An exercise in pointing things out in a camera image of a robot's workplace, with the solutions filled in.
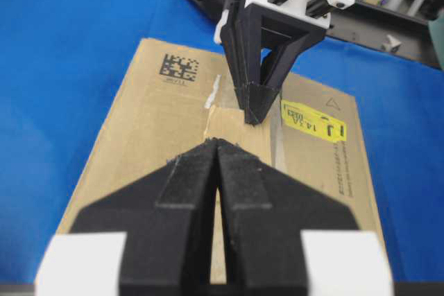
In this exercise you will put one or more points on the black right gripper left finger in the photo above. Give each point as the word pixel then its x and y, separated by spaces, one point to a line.
pixel 168 216

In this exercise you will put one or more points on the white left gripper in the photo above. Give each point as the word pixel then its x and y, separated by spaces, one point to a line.
pixel 261 46

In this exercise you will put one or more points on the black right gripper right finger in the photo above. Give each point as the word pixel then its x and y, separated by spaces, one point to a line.
pixel 264 212

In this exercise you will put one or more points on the yellow sticker label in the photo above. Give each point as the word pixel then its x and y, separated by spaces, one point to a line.
pixel 313 122

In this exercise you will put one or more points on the brown cardboard box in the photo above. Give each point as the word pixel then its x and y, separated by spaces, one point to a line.
pixel 174 97

